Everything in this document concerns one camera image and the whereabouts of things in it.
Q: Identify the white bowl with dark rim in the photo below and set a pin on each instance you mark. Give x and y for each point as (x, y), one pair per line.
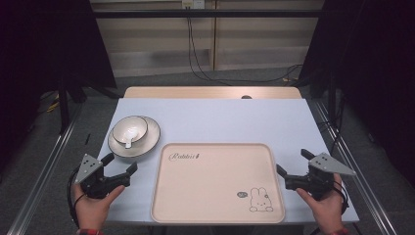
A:
(125, 125)

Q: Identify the wooden table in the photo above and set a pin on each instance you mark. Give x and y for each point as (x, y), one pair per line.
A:
(195, 92)

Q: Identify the person's left red sleeve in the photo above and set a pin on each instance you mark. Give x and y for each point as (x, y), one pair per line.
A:
(88, 232)

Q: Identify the person's right red sleeve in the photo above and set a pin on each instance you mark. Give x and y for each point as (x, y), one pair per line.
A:
(339, 232)

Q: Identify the white ceramic spoon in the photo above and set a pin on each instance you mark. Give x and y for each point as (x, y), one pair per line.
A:
(128, 143)

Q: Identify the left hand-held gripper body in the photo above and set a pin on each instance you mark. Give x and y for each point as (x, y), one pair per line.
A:
(87, 168)

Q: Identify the black horizontal frame bar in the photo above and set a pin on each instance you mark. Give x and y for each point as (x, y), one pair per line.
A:
(208, 13)

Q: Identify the black curtain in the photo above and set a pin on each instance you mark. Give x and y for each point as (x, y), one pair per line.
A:
(375, 65)
(39, 49)

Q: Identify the aluminium floor rail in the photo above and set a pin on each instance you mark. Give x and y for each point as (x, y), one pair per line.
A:
(365, 192)
(42, 186)

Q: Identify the black metal stand post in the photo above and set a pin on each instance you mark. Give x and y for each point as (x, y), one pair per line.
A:
(64, 107)
(332, 98)

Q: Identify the person's right hand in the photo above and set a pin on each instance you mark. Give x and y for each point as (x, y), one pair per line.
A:
(326, 210)

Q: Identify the white wall socket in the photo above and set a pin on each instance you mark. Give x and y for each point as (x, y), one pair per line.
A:
(193, 3)

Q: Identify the pale blue table cover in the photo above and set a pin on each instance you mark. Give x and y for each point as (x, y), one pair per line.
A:
(228, 120)

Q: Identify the white plate with dark rim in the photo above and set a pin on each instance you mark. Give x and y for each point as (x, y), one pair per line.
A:
(150, 140)

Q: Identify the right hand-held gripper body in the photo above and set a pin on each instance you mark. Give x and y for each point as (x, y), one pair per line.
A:
(328, 164)

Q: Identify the person's left hand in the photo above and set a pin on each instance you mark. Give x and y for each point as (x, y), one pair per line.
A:
(94, 209)

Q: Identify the person's red sleeve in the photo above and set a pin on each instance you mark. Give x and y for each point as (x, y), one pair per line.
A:
(339, 232)
(88, 232)

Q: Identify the beige tray with rabbit print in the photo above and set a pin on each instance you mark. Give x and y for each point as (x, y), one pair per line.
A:
(215, 182)

